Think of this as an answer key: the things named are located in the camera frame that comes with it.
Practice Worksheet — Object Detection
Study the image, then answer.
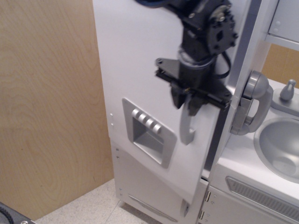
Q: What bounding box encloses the black device at corner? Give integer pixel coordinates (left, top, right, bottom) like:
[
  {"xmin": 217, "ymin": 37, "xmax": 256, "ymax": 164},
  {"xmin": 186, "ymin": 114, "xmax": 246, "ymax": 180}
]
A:
[{"xmin": 0, "ymin": 203, "xmax": 35, "ymax": 224}]

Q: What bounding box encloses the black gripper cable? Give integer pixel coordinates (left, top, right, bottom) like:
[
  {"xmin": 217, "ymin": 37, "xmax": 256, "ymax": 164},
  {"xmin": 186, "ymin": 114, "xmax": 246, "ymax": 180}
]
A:
[{"xmin": 214, "ymin": 52, "xmax": 232, "ymax": 79}]

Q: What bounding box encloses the brass upper cabinet hinge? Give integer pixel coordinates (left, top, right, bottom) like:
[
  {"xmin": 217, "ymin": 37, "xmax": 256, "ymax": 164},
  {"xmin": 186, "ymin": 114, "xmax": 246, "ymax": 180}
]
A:
[{"xmin": 205, "ymin": 191, "xmax": 211, "ymax": 202}]

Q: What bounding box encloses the brass cabinet hinge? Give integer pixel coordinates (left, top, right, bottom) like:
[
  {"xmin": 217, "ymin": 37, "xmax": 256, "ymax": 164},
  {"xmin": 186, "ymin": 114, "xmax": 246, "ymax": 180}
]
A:
[
  {"xmin": 205, "ymin": 191, "xmax": 211, "ymax": 202},
  {"xmin": 199, "ymin": 210, "xmax": 205, "ymax": 221}
]

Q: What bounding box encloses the silver toy sink basin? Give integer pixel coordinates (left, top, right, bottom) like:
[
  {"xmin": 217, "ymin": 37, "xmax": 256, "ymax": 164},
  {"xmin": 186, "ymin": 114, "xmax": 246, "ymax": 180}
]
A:
[{"xmin": 254, "ymin": 118, "xmax": 299, "ymax": 183}]

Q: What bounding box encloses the silver vent grille panel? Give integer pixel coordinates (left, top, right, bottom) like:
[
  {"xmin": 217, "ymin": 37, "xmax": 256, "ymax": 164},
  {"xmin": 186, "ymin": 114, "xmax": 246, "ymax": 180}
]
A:
[{"xmin": 225, "ymin": 176, "xmax": 299, "ymax": 223}]

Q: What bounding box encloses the white upper cabinet door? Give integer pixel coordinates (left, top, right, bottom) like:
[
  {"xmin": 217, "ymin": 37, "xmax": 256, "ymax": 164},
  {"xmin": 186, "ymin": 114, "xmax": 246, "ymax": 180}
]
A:
[{"xmin": 269, "ymin": 0, "xmax": 299, "ymax": 41}]

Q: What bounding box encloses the silver ice dispenser panel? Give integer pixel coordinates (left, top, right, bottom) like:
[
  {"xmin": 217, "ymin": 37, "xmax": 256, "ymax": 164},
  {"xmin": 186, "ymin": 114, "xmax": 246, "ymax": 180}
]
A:
[{"xmin": 122, "ymin": 98, "xmax": 177, "ymax": 168}]

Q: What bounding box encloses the white fridge door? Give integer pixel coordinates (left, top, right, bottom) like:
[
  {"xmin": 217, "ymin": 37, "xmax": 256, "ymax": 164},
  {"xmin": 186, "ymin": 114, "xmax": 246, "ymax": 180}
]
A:
[{"xmin": 92, "ymin": 0, "xmax": 252, "ymax": 210}]

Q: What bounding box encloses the silver toy telephone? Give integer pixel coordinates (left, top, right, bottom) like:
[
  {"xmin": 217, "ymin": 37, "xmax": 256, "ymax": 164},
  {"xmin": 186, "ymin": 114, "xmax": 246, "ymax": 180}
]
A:
[{"xmin": 230, "ymin": 70, "xmax": 273, "ymax": 135}]

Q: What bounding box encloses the brass lower cabinet hinge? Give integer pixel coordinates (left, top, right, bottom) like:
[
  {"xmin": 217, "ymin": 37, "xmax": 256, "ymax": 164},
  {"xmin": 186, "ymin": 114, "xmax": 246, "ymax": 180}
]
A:
[{"xmin": 199, "ymin": 210, "xmax": 205, "ymax": 221}]

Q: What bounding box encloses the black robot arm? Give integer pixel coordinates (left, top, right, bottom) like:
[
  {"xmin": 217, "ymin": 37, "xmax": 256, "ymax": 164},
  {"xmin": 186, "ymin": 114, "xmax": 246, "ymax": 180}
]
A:
[{"xmin": 137, "ymin": 0, "xmax": 238, "ymax": 116}]

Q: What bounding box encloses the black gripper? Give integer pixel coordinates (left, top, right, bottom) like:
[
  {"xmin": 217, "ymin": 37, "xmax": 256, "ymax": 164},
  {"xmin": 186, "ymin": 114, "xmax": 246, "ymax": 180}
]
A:
[{"xmin": 156, "ymin": 58, "xmax": 232, "ymax": 116}]

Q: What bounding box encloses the white toy kitchen counter unit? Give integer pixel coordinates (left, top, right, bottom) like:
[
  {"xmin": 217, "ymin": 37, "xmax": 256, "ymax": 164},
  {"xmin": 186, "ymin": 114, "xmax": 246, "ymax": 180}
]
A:
[{"xmin": 198, "ymin": 79, "xmax": 299, "ymax": 224}]

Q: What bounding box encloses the white lower freezer door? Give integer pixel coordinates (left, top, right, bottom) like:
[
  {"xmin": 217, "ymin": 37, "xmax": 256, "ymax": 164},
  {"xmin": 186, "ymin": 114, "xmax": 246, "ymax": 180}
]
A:
[{"xmin": 111, "ymin": 142, "xmax": 208, "ymax": 224}]

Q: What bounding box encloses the silver toy faucet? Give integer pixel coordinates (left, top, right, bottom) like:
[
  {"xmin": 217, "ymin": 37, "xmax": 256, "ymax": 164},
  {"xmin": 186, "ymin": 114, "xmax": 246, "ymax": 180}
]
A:
[{"xmin": 271, "ymin": 79, "xmax": 299, "ymax": 117}]

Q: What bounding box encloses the silver door handle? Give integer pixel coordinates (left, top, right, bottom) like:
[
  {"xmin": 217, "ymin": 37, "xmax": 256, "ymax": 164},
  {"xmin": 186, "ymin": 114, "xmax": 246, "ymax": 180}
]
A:
[
  {"xmin": 179, "ymin": 98, "xmax": 195, "ymax": 145},
  {"xmin": 181, "ymin": 199, "xmax": 189, "ymax": 217}
]

